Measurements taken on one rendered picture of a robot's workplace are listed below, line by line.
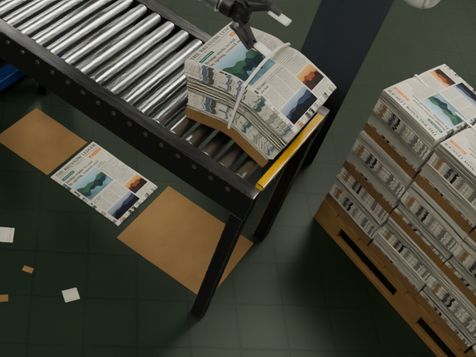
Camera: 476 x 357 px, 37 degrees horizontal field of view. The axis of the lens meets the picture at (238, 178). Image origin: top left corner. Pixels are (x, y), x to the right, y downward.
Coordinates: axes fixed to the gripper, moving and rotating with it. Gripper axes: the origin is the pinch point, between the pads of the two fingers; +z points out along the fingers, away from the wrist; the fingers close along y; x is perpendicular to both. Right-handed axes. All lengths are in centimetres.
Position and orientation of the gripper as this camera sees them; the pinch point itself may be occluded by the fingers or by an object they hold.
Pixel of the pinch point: (278, 37)
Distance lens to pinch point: 220.8
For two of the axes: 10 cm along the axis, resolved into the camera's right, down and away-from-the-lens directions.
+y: -3.0, 5.6, 7.7
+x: -5.3, 5.8, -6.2
